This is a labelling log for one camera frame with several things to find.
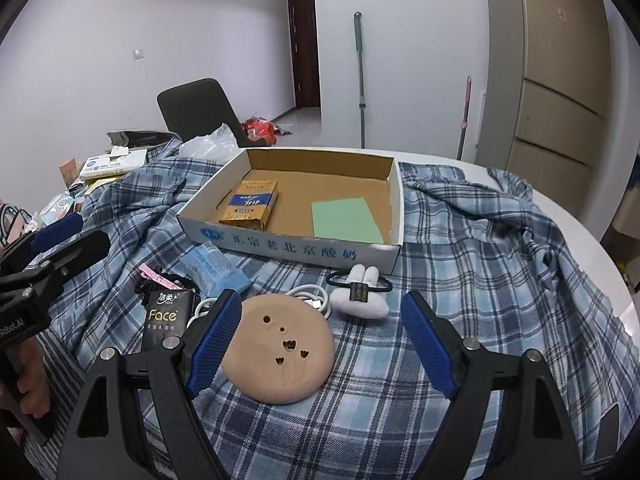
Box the white plush bunny hair tie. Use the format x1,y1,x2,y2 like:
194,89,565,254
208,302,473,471
325,263,394,321

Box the white box with blue label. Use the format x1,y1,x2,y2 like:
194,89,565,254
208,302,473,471
80,147,148,181

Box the tan small box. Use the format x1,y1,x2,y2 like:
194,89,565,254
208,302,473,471
57,157,83,191

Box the red bags pile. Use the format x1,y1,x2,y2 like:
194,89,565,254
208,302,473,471
239,116,293,148

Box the green paper pad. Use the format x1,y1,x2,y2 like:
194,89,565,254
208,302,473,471
311,197,385,244

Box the round tan cushion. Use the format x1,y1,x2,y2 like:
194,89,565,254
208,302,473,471
220,294,335,405

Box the person's left hand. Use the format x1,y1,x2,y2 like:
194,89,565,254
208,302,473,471
15,341,54,419

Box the shallow cardboard box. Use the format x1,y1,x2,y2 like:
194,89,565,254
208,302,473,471
177,147,405,274

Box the dark brown door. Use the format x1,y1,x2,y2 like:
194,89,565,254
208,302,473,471
286,0,322,110

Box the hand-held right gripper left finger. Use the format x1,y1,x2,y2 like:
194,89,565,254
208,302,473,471
55,289,244,480

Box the yellow and blue packet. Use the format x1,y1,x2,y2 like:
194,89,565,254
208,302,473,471
218,178,280,234

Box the light blue plastic packet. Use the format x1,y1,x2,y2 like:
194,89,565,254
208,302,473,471
182,242,251,301

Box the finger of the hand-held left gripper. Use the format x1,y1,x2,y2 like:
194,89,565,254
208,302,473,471
0,230,112,307
0,212,84,272

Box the pink broom handle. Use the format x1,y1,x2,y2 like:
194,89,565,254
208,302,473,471
456,76,472,161

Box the grey magazine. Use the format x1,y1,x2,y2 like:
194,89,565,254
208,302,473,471
106,130,179,149

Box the black tissue pack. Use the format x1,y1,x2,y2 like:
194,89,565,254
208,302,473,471
135,272,201,354

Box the beige wardrobe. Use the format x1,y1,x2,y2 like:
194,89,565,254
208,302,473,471
482,0,621,216

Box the pink strip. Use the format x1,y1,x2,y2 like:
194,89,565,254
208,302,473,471
139,262,173,286

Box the dark chair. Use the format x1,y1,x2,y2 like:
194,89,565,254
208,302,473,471
156,78,251,149

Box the blue plaid shirt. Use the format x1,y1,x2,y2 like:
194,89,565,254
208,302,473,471
25,137,626,480

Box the green mop handle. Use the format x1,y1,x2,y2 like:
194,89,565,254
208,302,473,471
353,11,369,150

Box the white cable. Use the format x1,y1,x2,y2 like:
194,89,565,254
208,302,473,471
192,284,332,322

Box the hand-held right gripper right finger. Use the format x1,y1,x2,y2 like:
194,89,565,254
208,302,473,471
400,290,586,480

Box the clear plastic bag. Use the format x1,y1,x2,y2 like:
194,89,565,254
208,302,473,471
178,123,241,166

